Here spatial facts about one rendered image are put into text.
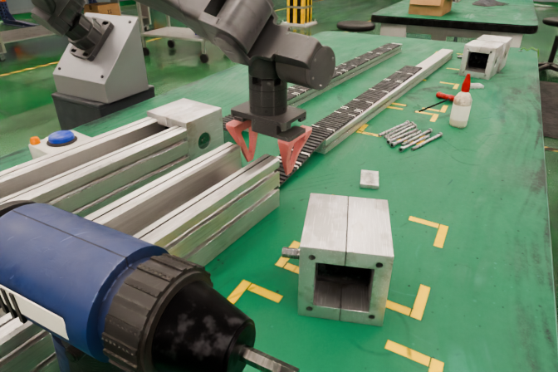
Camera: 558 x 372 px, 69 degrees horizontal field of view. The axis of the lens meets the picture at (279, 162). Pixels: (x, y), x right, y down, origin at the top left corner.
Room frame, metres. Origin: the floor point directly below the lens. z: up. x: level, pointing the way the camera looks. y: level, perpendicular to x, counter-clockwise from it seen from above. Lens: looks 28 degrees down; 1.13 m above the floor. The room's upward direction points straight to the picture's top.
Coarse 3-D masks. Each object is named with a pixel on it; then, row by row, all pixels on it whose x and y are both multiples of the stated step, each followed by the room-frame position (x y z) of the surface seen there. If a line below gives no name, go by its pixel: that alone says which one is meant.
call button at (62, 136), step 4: (56, 132) 0.64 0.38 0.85; (60, 132) 0.64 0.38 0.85; (64, 132) 0.64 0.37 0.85; (68, 132) 0.64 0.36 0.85; (72, 132) 0.64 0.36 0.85; (48, 136) 0.62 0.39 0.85; (52, 136) 0.62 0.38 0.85; (56, 136) 0.62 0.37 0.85; (60, 136) 0.62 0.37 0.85; (64, 136) 0.62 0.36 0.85; (68, 136) 0.62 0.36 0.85; (72, 136) 0.63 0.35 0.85; (52, 140) 0.61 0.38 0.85; (56, 140) 0.61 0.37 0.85; (60, 140) 0.61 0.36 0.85; (64, 140) 0.61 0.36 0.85; (68, 140) 0.62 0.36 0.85
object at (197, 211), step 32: (224, 160) 0.53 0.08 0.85; (256, 160) 0.51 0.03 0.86; (160, 192) 0.43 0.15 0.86; (192, 192) 0.47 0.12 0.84; (224, 192) 0.42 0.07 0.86; (256, 192) 0.47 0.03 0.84; (128, 224) 0.39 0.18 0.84; (160, 224) 0.36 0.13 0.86; (192, 224) 0.37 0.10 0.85; (224, 224) 0.42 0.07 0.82; (192, 256) 0.37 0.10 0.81; (0, 320) 0.23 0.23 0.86; (0, 352) 0.21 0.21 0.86; (32, 352) 0.22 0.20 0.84
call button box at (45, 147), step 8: (80, 136) 0.65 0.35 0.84; (88, 136) 0.65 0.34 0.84; (40, 144) 0.62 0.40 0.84; (48, 144) 0.61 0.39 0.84; (56, 144) 0.61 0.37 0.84; (64, 144) 0.61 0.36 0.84; (72, 144) 0.62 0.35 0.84; (32, 152) 0.61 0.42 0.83; (40, 152) 0.60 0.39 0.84; (48, 152) 0.59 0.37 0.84
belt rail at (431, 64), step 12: (432, 60) 1.34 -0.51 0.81; (444, 60) 1.42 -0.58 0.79; (420, 72) 1.18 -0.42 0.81; (432, 72) 1.29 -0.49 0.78; (408, 84) 1.09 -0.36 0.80; (384, 96) 0.96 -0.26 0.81; (396, 96) 1.02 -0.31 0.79; (372, 108) 0.88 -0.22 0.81; (384, 108) 0.95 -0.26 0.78; (360, 120) 0.85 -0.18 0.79; (336, 132) 0.74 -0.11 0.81; (348, 132) 0.78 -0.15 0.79; (324, 144) 0.71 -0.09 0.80; (336, 144) 0.74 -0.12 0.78
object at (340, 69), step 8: (376, 48) 1.50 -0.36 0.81; (384, 48) 1.49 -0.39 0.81; (392, 48) 1.49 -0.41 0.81; (360, 56) 1.36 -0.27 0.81; (368, 56) 1.37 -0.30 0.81; (376, 56) 1.37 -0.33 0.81; (344, 64) 1.26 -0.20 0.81; (352, 64) 1.26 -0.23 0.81; (360, 64) 1.27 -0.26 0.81; (336, 72) 1.16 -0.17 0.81; (344, 72) 1.17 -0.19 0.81; (288, 88) 1.01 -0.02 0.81; (296, 88) 1.01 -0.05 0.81; (304, 88) 1.02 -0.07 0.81; (288, 96) 0.95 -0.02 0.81; (224, 120) 0.79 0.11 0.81; (224, 128) 0.75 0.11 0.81
